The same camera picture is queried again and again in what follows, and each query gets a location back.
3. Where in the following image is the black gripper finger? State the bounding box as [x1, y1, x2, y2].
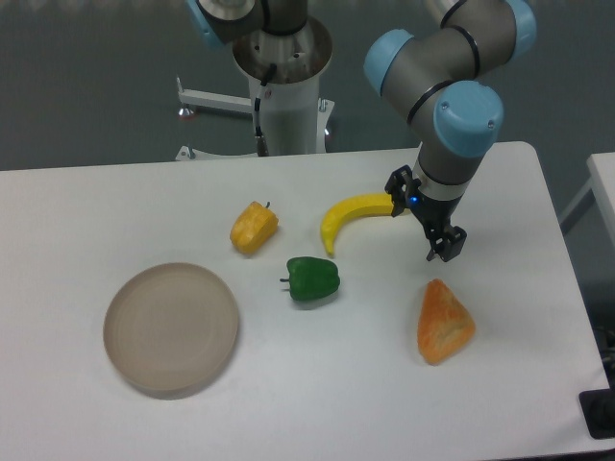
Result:
[426, 225, 467, 262]
[384, 165, 419, 217]

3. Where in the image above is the black cable on pedestal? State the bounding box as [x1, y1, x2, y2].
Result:
[253, 63, 277, 157]

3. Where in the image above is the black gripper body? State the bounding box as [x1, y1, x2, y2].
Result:
[406, 191, 461, 237]

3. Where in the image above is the white side table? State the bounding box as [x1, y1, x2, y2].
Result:
[558, 152, 615, 240]

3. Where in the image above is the black clamp at table edge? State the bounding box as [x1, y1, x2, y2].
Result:
[578, 389, 614, 440]

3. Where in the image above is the beige round plate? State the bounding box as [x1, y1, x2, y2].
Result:
[103, 262, 239, 400]

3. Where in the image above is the yellow bell pepper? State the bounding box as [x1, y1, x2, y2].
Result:
[230, 202, 279, 255]

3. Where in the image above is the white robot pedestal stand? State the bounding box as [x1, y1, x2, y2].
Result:
[177, 16, 334, 157]

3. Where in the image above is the orange bread wedge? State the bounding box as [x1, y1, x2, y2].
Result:
[417, 279, 476, 365]

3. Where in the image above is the yellow banana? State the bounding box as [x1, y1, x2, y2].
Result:
[320, 192, 393, 257]

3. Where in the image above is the green bell pepper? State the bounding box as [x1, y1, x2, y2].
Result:
[281, 256, 340, 302]

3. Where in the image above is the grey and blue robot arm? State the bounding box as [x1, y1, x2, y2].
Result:
[187, 1, 536, 261]

